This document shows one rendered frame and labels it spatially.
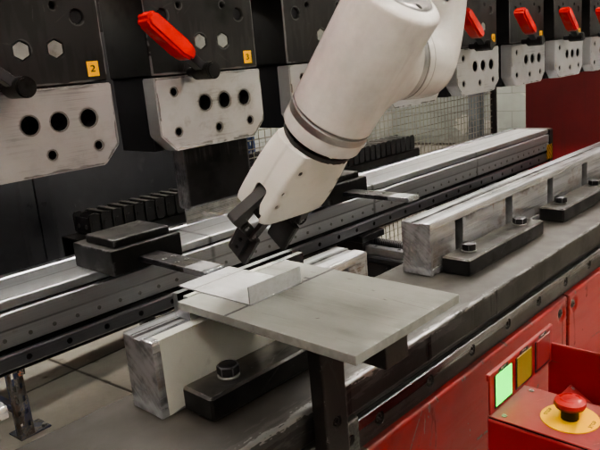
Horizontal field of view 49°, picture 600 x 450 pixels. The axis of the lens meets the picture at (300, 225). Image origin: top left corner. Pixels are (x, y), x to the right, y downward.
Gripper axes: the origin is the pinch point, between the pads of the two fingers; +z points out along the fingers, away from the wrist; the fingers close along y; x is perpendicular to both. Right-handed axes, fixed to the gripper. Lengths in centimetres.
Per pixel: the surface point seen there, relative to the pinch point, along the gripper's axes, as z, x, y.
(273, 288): 3.4, 4.8, 0.6
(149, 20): -17.8, -16.3, 10.7
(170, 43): -16.1, -14.9, 8.6
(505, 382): 9.2, 28.5, -26.9
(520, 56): -10, -14, -75
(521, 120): 254, -186, -722
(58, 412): 199, -72, -49
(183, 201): 2.5, -9.7, 3.8
